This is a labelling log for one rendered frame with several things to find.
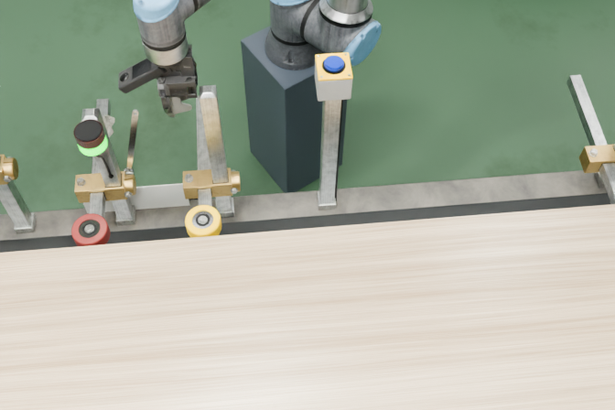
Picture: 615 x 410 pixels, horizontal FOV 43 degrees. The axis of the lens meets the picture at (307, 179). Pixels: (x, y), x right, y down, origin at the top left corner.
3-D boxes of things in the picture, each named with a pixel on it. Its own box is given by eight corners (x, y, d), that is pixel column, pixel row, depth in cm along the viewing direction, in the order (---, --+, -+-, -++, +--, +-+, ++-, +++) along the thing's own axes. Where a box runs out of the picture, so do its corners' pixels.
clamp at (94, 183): (80, 186, 190) (75, 174, 186) (136, 181, 191) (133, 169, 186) (79, 205, 187) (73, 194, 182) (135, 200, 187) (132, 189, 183)
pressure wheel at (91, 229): (83, 238, 184) (71, 213, 175) (117, 235, 185) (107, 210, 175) (80, 268, 180) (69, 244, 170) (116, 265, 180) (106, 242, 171)
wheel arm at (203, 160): (196, 104, 206) (195, 94, 203) (210, 104, 206) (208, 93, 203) (199, 250, 182) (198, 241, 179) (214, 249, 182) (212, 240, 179)
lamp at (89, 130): (97, 178, 180) (75, 119, 162) (122, 176, 181) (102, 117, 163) (96, 199, 177) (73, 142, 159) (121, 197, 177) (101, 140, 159)
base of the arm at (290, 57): (253, 41, 247) (252, 18, 239) (303, 16, 253) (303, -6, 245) (287, 79, 238) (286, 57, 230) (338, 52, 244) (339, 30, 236)
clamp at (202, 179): (185, 180, 193) (182, 168, 189) (240, 176, 194) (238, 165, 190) (185, 201, 190) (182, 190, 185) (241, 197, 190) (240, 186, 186)
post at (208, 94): (218, 206, 202) (199, 83, 162) (231, 205, 202) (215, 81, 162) (219, 217, 200) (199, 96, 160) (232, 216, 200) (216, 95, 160)
